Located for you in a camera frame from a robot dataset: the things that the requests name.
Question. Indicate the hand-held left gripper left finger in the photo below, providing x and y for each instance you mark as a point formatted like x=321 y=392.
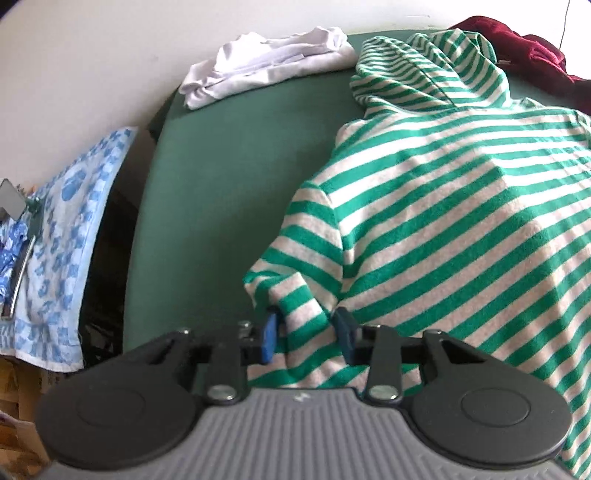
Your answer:
x=269 y=337

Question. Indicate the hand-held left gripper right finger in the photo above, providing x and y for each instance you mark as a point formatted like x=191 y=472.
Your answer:
x=344 y=337

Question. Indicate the green white striped hoodie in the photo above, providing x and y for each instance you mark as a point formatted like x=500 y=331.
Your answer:
x=438 y=207

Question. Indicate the green bed sheet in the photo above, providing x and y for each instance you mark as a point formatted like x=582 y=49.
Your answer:
x=207 y=207

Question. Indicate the light blue patterned towel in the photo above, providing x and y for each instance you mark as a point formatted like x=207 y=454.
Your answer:
x=69 y=221

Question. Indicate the brown cardboard box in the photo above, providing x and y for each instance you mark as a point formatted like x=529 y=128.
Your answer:
x=23 y=383

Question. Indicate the white garment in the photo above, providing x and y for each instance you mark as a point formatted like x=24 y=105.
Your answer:
x=258 y=64

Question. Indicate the dark blue floral cloth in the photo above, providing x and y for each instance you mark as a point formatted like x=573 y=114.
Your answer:
x=9 y=249

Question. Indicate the silver metal clamp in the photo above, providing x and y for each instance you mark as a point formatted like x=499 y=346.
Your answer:
x=11 y=198

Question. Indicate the dark red garment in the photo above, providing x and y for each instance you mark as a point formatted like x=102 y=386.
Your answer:
x=545 y=55

